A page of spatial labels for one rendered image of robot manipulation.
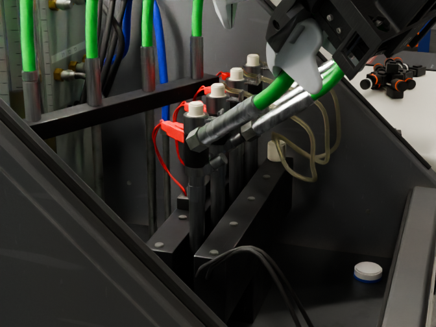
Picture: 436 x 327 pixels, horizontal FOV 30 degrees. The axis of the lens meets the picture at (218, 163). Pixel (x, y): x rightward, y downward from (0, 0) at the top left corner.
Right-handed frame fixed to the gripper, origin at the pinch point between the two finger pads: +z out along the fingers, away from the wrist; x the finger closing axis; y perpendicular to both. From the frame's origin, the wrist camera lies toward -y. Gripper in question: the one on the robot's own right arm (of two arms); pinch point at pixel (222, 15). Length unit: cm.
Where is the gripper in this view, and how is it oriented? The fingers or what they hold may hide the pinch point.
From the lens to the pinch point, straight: 85.0
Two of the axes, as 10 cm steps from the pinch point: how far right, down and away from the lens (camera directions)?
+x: 3.0, -3.3, 9.0
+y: 9.5, 1.1, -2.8
